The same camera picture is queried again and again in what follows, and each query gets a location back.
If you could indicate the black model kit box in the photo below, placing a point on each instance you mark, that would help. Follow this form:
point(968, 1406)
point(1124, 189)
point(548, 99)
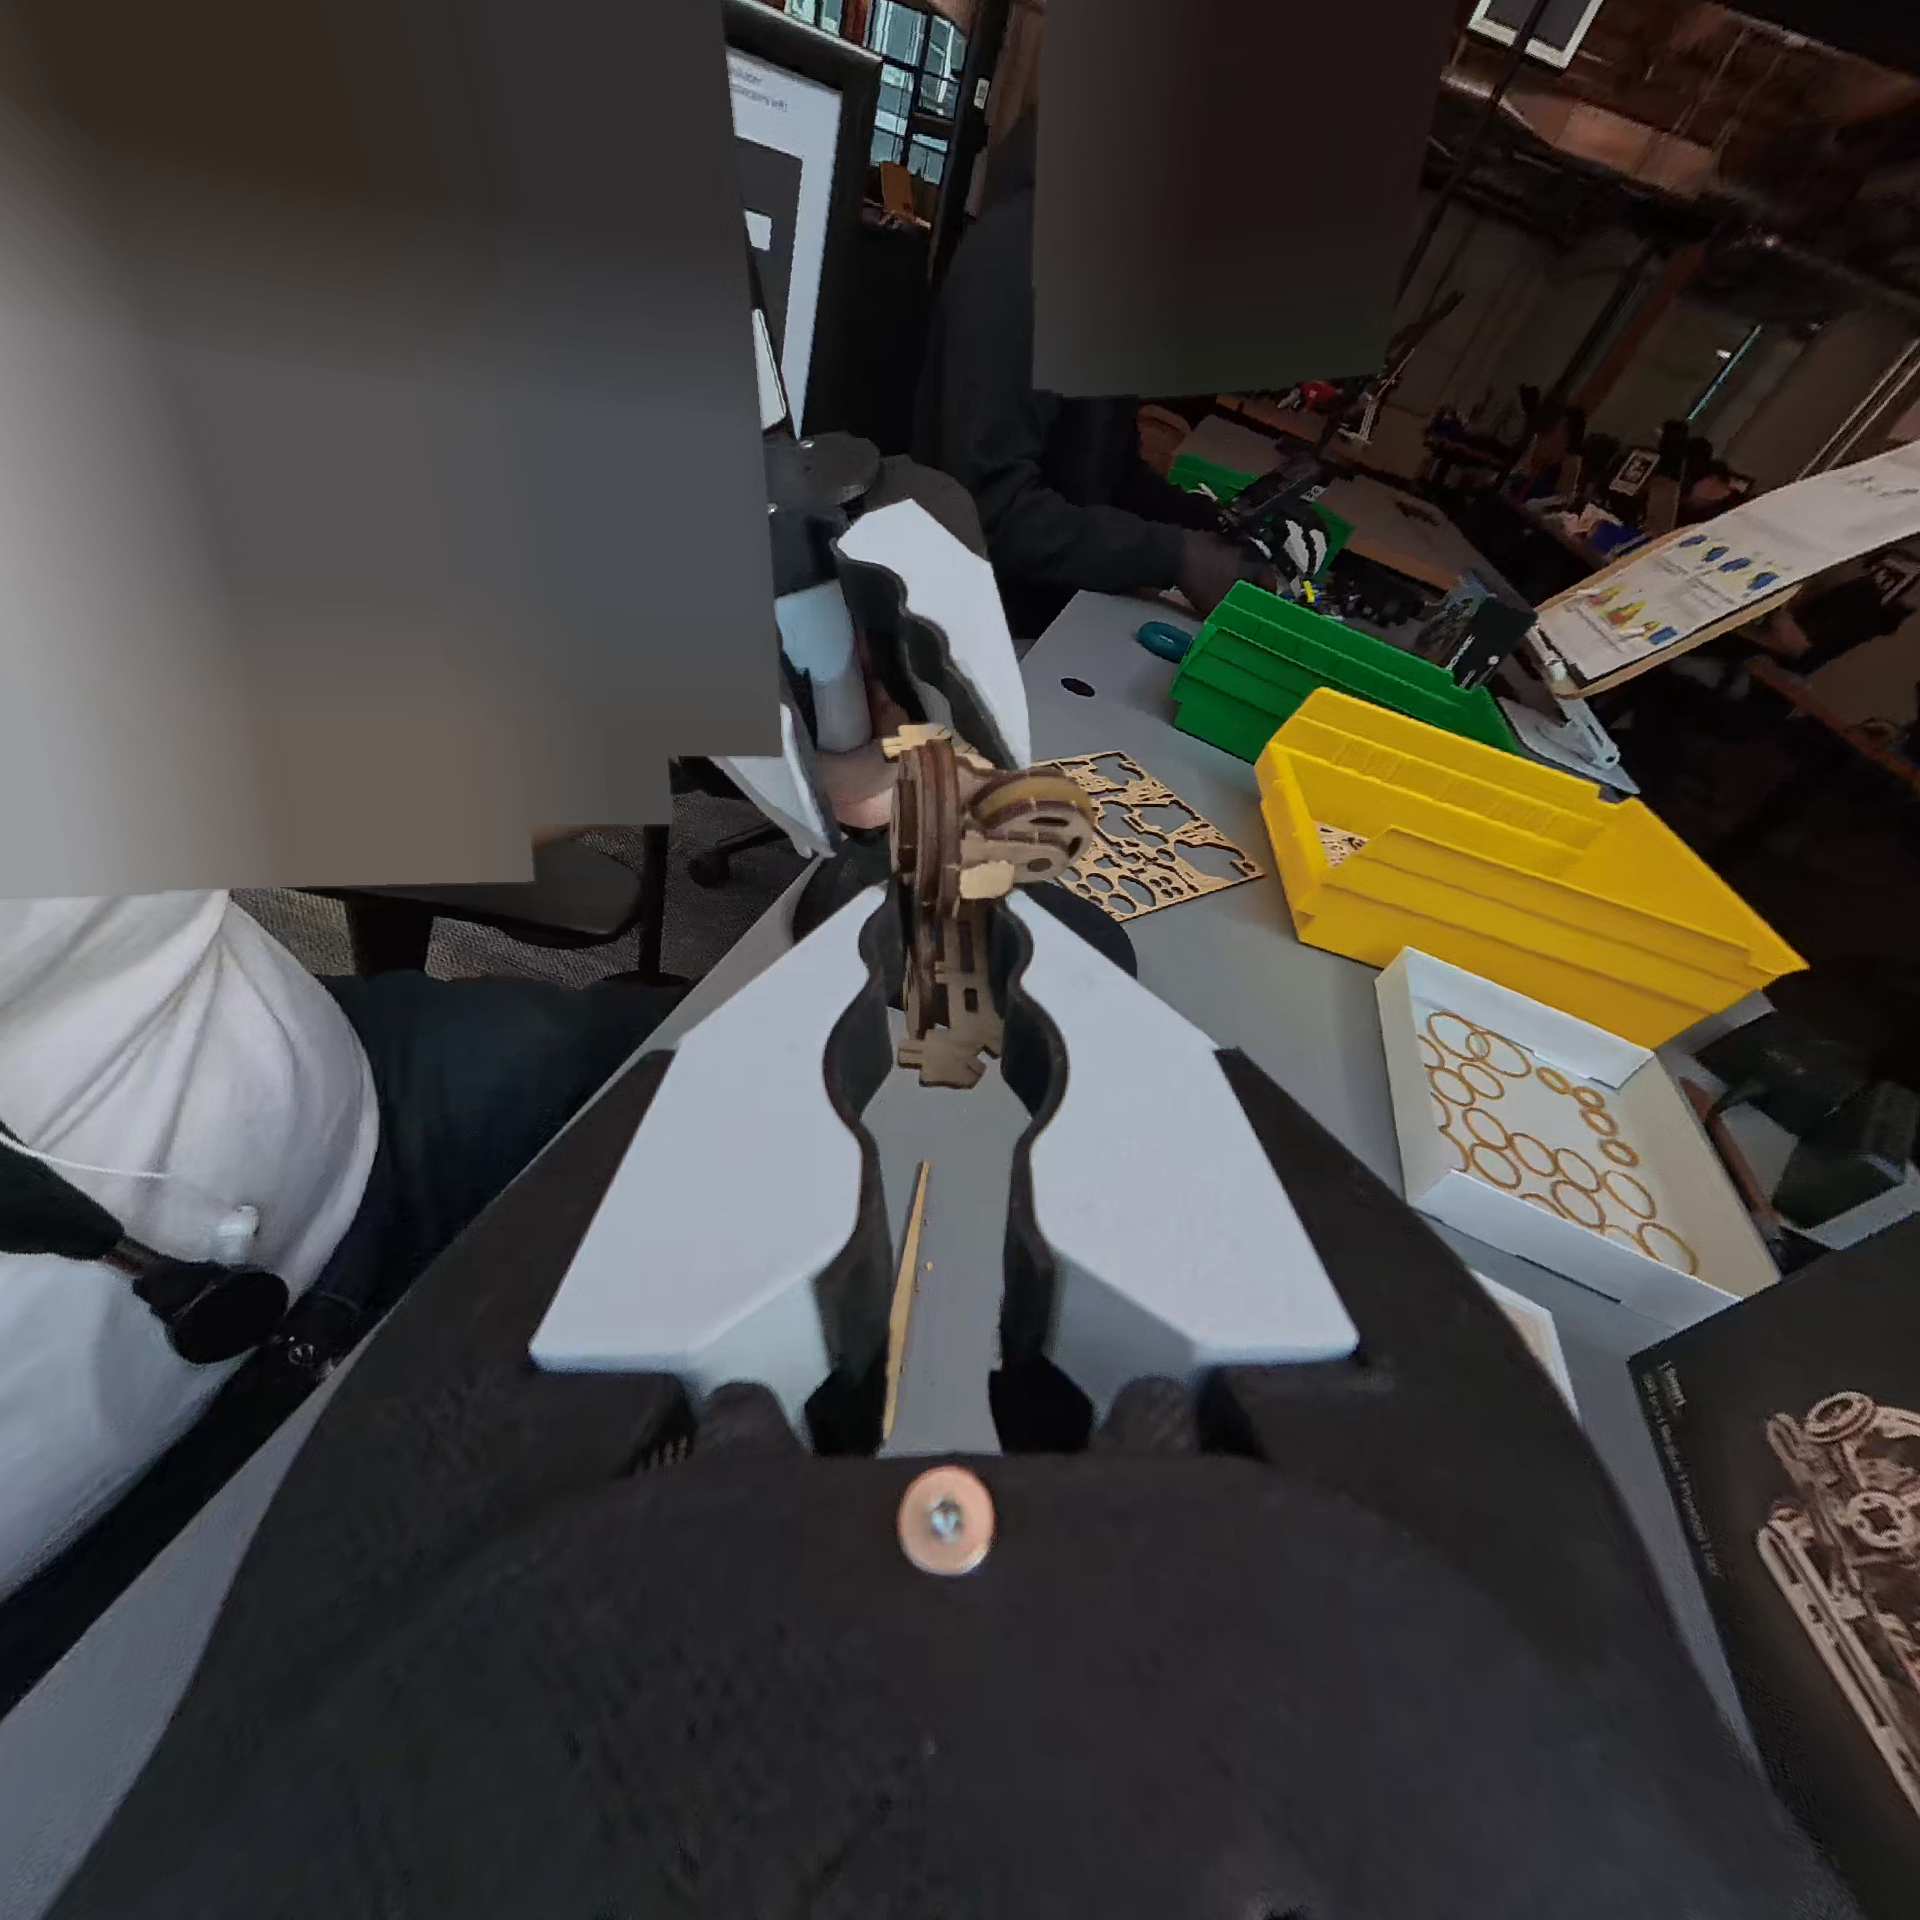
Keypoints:
point(1770, 1621)

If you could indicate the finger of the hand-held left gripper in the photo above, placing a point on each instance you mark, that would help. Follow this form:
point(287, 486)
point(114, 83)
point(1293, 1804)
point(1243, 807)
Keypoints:
point(794, 794)
point(960, 614)

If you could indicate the yellow plastic bin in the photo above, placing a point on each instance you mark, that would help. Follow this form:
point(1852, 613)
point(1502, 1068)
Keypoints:
point(1514, 871)

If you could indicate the wooden model assembly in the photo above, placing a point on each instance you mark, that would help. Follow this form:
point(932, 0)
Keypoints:
point(931, 840)

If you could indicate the printed instruction sheet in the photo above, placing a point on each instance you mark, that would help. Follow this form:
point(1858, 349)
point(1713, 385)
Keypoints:
point(1724, 571)

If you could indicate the white cardboard box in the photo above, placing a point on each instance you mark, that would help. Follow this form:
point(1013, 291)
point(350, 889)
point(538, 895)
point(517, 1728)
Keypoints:
point(1560, 1050)

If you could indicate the pile of wooden rings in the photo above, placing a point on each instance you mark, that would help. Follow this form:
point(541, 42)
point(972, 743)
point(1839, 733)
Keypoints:
point(1544, 1154)

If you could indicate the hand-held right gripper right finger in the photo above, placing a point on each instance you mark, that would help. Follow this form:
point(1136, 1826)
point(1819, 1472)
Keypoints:
point(1185, 1200)

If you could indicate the wooden cut-out sheet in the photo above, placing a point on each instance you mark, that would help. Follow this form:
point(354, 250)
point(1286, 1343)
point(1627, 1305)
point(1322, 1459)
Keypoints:
point(1155, 854)

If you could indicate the person's white shirt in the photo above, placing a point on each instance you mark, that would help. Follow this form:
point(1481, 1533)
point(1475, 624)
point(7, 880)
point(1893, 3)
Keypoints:
point(151, 1050)

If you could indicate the green plastic bin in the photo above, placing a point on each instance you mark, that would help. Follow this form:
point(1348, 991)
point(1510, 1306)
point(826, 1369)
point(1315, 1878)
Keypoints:
point(1305, 661)
point(1215, 480)

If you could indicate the thin wooden stick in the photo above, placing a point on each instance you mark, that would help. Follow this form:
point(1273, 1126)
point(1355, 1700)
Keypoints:
point(909, 1291)

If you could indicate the teal tape roll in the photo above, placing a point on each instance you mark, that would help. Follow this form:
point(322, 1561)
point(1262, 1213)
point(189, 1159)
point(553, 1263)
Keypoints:
point(1163, 639)

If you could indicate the person's left hand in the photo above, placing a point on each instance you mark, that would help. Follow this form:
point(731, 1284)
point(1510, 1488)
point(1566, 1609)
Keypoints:
point(859, 788)

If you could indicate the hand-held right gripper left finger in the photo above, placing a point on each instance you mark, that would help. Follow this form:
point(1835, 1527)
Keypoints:
point(704, 1200)

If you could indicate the black framed white board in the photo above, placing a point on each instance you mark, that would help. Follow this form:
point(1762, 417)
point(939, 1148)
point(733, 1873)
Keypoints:
point(810, 164)

